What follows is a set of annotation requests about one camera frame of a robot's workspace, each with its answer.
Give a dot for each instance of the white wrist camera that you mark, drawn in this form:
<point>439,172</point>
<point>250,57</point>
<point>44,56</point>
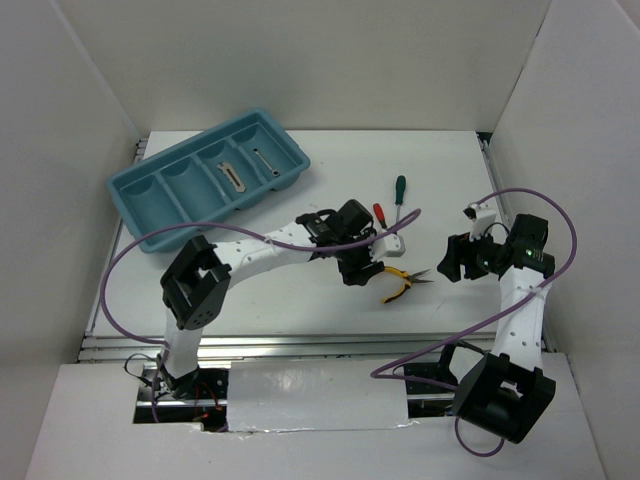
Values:
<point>391,246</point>
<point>483,217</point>

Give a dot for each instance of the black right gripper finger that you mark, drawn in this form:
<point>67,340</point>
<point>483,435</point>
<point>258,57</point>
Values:
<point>457,246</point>
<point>450,267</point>

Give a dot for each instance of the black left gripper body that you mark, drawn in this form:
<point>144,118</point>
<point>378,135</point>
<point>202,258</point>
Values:
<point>351,261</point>

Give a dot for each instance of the small silver ratchet wrench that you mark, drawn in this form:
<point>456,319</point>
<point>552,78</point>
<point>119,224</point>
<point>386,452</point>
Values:
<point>274,171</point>

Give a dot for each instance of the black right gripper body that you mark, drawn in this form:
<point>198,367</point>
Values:
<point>481,257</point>

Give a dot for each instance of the yellow black needle-nose pliers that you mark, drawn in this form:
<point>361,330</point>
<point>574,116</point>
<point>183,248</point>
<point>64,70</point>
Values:
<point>409,280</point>

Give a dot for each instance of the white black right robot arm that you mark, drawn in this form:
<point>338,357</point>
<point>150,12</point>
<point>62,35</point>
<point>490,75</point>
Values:
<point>506,391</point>

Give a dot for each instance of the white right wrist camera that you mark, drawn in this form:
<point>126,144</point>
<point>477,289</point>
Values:
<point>483,217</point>

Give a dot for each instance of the white front cover board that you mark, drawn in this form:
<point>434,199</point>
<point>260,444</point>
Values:
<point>313,395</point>

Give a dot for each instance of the aluminium table frame rail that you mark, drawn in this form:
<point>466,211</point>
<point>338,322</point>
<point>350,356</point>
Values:
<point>306,310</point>

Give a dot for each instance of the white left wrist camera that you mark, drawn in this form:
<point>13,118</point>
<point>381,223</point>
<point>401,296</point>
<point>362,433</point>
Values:
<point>391,246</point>

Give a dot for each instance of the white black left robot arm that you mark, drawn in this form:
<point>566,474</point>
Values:
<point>197,281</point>

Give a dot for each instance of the green handled screwdriver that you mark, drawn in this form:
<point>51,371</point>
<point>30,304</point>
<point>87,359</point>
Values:
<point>400,189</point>

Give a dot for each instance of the teal compartment tray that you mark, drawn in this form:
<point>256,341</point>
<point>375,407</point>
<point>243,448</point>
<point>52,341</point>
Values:
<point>160,199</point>

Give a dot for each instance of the silver utility knife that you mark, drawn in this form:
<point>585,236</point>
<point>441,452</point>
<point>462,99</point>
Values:
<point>231,174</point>

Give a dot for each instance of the red handled screwdriver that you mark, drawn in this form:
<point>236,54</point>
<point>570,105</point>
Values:
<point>380,215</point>

